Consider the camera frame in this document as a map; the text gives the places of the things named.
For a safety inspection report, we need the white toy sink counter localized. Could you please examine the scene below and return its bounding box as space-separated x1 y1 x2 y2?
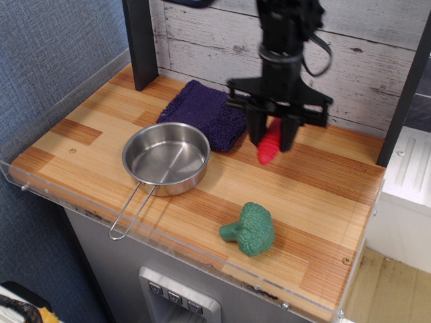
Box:
380 127 431 216

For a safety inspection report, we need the dark right shelf post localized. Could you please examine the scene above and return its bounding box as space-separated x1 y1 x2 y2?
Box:
376 14 430 167

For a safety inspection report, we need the green toy broccoli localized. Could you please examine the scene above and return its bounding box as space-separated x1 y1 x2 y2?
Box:
219 202 275 257

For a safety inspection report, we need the yellow black object corner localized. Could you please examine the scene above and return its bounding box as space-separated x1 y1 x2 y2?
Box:
1 281 61 323

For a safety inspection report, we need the clear acrylic table guard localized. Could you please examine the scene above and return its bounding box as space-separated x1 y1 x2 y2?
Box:
3 52 384 322

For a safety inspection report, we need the dark left shelf post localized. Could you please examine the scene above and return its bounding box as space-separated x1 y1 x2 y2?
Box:
122 0 159 91

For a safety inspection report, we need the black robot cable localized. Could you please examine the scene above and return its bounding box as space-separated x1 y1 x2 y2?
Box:
301 30 334 77

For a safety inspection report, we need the purple folded towel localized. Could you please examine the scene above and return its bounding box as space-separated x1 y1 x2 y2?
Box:
157 80 246 152

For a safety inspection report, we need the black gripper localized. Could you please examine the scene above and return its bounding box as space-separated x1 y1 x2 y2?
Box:
227 50 333 152

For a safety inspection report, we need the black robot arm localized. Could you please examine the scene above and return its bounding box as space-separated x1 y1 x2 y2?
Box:
227 1 333 152

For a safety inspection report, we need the dark shelf post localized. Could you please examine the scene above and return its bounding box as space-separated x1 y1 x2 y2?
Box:
122 0 159 91
376 14 430 167

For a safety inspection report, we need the red handled metal fork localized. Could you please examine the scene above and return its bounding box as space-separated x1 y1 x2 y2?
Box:
257 118 281 165

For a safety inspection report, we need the silver dispenser button panel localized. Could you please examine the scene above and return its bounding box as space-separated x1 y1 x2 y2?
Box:
139 266 222 322

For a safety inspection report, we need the stainless steel saucepan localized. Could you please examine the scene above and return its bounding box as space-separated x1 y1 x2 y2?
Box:
108 122 211 241

